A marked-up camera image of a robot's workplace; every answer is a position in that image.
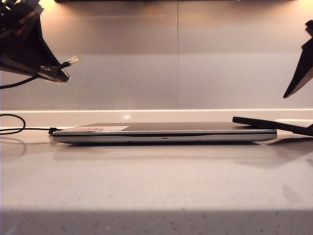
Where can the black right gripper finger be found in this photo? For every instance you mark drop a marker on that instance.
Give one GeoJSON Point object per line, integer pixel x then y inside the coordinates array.
{"type": "Point", "coordinates": [302, 66]}

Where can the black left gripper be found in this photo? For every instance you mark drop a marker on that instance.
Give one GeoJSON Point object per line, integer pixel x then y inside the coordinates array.
{"type": "Point", "coordinates": [17, 14]}

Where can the black smartphone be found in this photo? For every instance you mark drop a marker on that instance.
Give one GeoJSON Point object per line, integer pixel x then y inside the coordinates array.
{"type": "Point", "coordinates": [269, 125]}

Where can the white red-lettered sticker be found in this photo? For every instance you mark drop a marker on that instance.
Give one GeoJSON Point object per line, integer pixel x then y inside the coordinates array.
{"type": "Point", "coordinates": [102, 128]}

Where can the silver closed laptop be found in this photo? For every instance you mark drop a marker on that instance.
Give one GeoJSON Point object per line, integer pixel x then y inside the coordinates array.
{"type": "Point", "coordinates": [161, 138]}

